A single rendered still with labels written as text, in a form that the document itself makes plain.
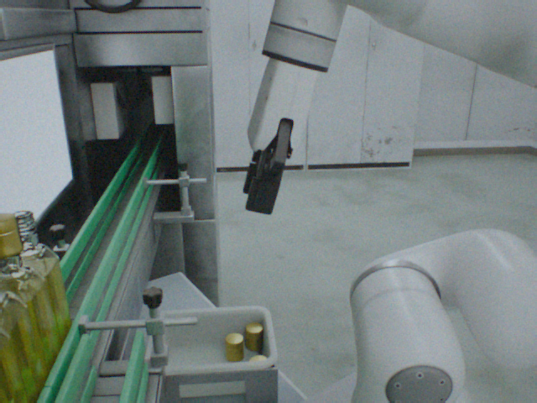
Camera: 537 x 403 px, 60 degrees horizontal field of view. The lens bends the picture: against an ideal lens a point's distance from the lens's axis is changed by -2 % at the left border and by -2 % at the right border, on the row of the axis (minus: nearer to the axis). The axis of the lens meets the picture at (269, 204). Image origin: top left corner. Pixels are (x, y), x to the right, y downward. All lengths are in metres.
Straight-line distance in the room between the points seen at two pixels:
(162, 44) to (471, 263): 1.13
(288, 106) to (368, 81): 3.93
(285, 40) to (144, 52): 0.97
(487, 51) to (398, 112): 4.03
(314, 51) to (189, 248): 1.18
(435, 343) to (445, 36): 0.33
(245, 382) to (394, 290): 0.42
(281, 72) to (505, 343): 0.32
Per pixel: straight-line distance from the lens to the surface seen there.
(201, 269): 1.64
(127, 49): 1.45
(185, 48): 1.43
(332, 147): 4.45
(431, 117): 5.21
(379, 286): 0.50
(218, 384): 0.84
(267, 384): 0.85
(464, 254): 0.52
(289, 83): 0.49
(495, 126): 5.57
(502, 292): 0.46
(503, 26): 0.53
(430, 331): 0.44
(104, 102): 1.61
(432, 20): 0.58
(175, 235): 1.59
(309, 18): 0.50
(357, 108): 4.43
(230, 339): 0.91
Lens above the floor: 1.37
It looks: 22 degrees down
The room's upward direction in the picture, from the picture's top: straight up
